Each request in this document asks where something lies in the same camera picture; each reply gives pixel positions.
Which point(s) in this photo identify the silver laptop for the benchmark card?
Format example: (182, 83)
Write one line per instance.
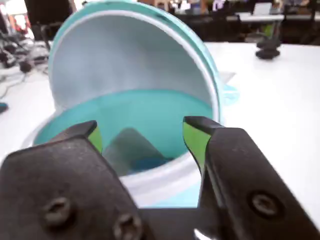
(262, 8)

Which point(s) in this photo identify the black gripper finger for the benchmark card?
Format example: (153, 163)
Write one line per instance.
(245, 180)
(57, 180)

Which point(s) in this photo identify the black lump-shaped object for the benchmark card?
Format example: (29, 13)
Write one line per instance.
(267, 54)
(270, 43)

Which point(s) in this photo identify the small teal item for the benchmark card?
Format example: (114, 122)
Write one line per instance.
(3, 107)

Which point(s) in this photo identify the white background desk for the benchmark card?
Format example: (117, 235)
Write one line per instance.
(257, 18)

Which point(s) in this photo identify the black office chair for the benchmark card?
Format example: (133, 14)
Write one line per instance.
(47, 15)

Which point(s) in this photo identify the teal whale-shaped bin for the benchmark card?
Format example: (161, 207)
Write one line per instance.
(120, 62)

